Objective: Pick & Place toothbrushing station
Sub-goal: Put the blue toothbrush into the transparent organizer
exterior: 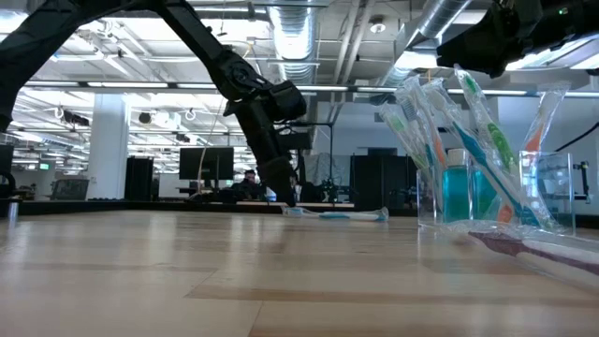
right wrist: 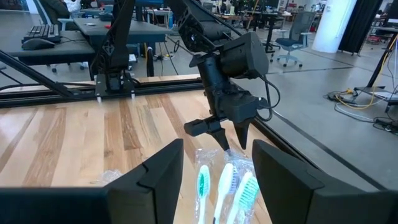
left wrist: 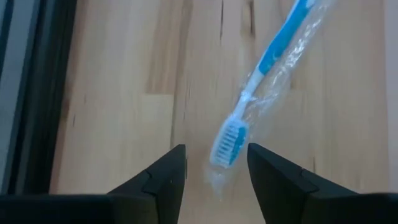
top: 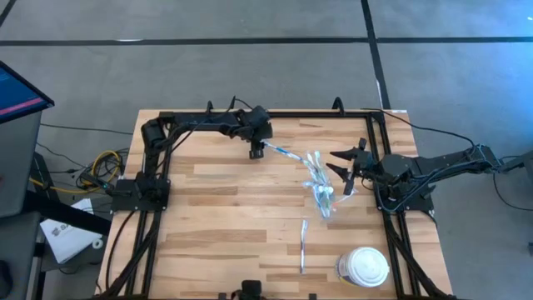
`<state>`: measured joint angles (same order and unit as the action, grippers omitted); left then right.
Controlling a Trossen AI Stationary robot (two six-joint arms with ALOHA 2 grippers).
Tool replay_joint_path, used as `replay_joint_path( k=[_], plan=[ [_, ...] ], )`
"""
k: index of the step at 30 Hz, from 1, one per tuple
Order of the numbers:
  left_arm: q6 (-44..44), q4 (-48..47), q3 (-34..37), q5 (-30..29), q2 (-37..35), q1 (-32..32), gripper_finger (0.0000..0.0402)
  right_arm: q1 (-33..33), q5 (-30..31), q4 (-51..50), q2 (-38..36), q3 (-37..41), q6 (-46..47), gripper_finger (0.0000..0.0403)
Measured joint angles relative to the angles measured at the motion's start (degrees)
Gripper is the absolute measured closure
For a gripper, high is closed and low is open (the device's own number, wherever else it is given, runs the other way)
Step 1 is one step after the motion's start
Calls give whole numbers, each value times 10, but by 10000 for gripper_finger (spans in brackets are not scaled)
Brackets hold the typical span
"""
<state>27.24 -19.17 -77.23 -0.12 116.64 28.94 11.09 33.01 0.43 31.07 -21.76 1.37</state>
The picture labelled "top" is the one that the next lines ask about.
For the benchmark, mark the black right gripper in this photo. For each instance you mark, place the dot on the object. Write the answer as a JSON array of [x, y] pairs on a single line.
[[364, 164]]

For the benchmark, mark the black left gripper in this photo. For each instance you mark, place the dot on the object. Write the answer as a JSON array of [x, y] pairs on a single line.
[[258, 125]]

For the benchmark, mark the teal white toothbrush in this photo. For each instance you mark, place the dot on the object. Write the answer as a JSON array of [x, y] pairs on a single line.
[[310, 158]]

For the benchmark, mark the white purple toothbrush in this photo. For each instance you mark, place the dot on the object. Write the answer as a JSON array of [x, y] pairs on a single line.
[[303, 246]]

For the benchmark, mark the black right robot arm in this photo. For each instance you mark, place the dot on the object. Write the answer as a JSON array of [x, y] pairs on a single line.
[[441, 160]]

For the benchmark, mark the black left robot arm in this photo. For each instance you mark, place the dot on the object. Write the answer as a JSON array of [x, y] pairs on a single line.
[[200, 121]]

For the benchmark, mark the clear plastic cup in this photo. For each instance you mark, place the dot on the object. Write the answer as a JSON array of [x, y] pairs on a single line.
[[330, 213]]

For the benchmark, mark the white sticker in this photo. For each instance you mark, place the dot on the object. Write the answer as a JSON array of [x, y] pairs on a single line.
[[399, 111]]

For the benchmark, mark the tub with white lid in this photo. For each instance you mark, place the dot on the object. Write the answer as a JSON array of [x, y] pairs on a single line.
[[364, 266]]

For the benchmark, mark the grey stand leg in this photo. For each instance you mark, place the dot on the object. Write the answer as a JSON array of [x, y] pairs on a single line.
[[520, 162]]

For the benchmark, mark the white tape roll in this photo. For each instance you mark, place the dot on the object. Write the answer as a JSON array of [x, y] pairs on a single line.
[[94, 243]]

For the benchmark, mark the black desk bar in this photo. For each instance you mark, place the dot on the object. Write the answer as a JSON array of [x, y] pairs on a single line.
[[62, 214]]

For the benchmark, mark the white box on left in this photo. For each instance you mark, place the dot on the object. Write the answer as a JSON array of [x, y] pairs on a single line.
[[71, 246]]

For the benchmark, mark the monitor with blue screen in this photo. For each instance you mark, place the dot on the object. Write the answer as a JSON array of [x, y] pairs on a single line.
[[16, 93]]

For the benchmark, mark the grey cabinet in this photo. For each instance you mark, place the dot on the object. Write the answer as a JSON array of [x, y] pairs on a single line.
[[16, 166]]

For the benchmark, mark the dark grey box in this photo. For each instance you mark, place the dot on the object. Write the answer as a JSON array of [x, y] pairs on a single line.
[[21, 250]]

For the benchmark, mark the black device with light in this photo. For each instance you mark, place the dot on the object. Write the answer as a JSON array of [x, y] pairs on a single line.
[[5, 279]]

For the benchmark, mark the thin black frame hook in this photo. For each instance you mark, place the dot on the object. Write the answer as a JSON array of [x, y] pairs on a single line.
[[232, 103]]

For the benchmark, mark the black metal table frame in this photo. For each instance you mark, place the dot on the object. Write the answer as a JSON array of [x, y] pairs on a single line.
[[312, 114]]

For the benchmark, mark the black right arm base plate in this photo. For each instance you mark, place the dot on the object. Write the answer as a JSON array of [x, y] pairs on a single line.
[[416, 204]]

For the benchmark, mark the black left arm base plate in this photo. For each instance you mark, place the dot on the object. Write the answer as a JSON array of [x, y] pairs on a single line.
[[125, 202]]

